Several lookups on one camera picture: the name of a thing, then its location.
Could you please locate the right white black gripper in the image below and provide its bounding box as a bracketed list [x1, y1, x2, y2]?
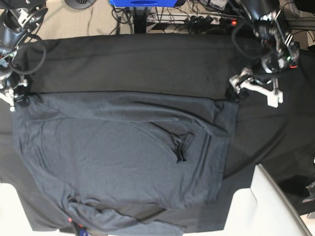
[0, 71, 30, 112]

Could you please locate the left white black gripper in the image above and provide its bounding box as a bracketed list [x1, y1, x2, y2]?
[225, 56, 284, 108]

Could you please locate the dark grey T-shirt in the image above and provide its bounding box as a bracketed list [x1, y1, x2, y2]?
[12, 92, 238, 236]

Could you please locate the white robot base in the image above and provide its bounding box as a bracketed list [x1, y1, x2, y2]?
[0, 183, 61, 236]
[223, 164, 312, 236]

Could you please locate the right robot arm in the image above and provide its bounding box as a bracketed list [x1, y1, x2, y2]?
[0, 0, 48, 112]

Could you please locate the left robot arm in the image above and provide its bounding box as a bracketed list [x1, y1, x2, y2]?
[225, 0, 300, 108]

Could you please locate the black table cloth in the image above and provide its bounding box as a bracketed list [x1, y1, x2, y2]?
[0, 34, 315, 233]

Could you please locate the red black clamp right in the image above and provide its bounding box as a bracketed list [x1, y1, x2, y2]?
[289, 42, 300, 68]

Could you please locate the white power strip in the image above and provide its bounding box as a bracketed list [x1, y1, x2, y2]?
[147, 12, 239, 26]

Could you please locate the round grey floor fan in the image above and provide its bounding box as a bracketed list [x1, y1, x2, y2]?
[64, 0, 96, 10]

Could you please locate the blue box on stand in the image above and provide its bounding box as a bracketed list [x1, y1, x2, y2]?
[109, 0, 186, 7]

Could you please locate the red blue clamp bottom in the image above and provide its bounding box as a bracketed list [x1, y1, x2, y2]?
[68, 218, 89, 236]

